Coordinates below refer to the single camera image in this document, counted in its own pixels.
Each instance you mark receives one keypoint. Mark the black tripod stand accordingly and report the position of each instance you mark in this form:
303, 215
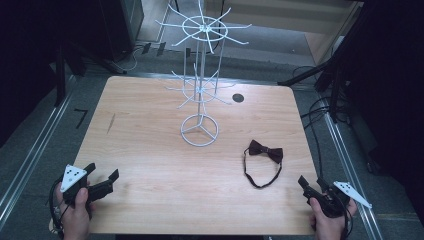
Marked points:
83, 56
320, 76

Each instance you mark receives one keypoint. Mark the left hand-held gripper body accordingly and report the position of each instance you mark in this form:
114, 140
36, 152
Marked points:
74, 183

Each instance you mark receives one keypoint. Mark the person's right hand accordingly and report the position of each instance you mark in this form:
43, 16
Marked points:
328, 223

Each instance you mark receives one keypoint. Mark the dark cabinet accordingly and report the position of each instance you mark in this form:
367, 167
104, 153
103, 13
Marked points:
125, 28

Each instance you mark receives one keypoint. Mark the dark red bow tie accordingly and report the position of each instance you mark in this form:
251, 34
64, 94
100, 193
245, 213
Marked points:
265, 160

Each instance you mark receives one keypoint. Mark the person's left hand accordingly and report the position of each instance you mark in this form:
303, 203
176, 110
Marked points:
76, 216

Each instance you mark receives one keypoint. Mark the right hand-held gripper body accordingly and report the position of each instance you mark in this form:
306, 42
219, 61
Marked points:
333, 198

